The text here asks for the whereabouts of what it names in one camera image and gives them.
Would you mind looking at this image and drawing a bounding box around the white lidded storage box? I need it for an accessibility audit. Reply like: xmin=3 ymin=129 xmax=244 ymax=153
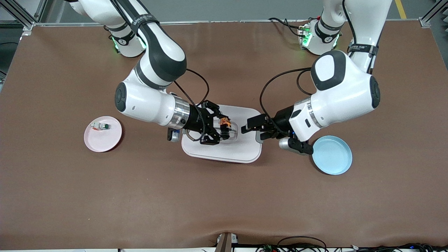
xmin=181 ymin=103 xmax=265 ymax=164

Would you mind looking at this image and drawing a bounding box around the light blue round plate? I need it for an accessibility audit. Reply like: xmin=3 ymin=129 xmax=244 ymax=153
xmin=311 ymin=135 xmax=353 ymax=175

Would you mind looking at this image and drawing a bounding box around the pink round plate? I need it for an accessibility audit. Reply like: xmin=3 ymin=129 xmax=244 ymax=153
xmin=84 ymin=116 xmax=123 ymax=153

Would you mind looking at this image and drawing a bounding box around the yellow floor tape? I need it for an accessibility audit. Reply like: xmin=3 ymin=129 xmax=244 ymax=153
xmin=395 ymin=0 xmax=407 ymax=19

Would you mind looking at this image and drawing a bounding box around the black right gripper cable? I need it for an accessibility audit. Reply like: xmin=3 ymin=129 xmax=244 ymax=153
xmin=173 ymin=68 xmax=210 ymax=142

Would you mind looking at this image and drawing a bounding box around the metal table edge rail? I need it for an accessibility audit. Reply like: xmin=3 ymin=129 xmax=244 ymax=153
xmin=33 ymin=19 xmax=429 ymax=27

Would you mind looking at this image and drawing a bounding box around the black arm base cable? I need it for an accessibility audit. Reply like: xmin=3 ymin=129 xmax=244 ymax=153
xmin=268 ymin=17 xmax=310 ymax=37

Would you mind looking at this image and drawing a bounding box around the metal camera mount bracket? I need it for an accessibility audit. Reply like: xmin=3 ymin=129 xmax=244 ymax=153
xmin=215 ymin=232 xmax=239 ymax=252

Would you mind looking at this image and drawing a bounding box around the black cable bundle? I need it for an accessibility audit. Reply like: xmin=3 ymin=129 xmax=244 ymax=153
xmin=255 ymin=236 xmax=329 ymax=252
xmin=350 ymin=243 xmax=448 ymax=252

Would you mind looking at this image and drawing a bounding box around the aluminium frame profile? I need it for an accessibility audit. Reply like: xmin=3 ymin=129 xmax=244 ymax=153
xmin=0 ymin=0 xmax=48 ymax=31
xmin=418 ymin=0 xmax=448 ymax=28

